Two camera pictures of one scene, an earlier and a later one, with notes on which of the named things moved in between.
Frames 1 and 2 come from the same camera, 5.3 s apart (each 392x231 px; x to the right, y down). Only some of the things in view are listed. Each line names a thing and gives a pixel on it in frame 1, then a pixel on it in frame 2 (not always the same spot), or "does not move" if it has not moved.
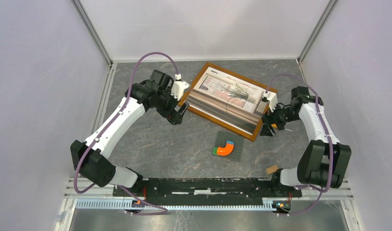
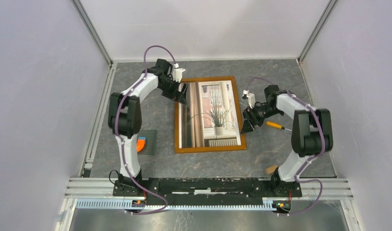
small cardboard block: [271, 169] does not move
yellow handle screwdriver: [274, 126] does not move
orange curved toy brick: [225, 150] to [140, 145]
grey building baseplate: [221, 142] to [151, 135]
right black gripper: [267, 130] to [248, 125]
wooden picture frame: [228, 100] to [235, 147]
